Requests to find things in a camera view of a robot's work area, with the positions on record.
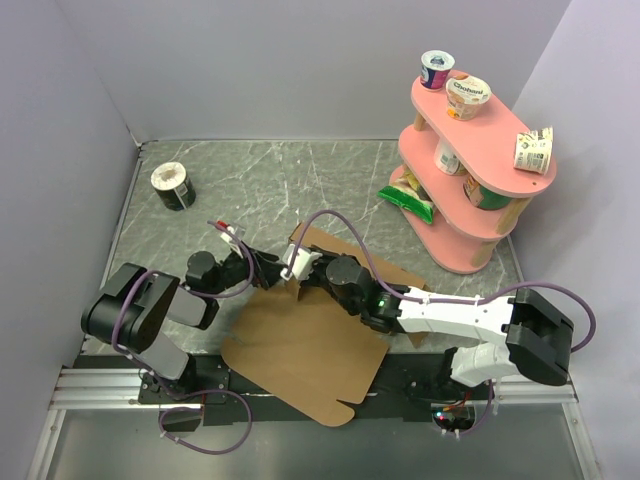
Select aluminium rail frame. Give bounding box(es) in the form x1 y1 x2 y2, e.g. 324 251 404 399
27 355 602 479

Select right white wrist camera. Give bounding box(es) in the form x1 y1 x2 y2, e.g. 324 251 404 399
280 244 322 282

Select brown cardboard box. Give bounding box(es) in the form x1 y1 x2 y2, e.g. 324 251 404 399
220 222 432 429

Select tipped Chobani yogurt cup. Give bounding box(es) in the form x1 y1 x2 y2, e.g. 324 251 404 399
513 127 554 175

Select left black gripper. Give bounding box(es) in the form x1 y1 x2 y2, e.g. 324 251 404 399
208 241 287 297

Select white cup middle shelf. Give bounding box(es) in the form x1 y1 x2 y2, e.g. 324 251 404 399
434 139 467 176

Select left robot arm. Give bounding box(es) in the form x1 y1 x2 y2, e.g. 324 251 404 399
81 248 284 402

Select green chips bag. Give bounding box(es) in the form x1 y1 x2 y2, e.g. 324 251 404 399
377 168 437 224

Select orange Chobani yogurt cup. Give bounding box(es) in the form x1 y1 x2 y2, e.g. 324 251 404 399
445 74 492 121

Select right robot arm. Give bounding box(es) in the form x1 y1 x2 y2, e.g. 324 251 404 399
289 248 574 399

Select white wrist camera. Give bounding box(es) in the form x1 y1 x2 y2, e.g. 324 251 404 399
214 220 246 257
280 244 322 282

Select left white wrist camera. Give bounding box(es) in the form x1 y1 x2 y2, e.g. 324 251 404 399
214 220 246 257

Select green cup middle shelf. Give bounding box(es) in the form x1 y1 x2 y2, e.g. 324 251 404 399
463 174 511 211

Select pink three-tier shelf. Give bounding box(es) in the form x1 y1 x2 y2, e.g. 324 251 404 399
390 81 557 274

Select black-label yogurt cup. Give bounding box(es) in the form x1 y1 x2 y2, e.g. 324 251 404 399
150 161 197 211

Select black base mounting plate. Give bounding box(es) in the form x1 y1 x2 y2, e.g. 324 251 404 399
72 352 554 426

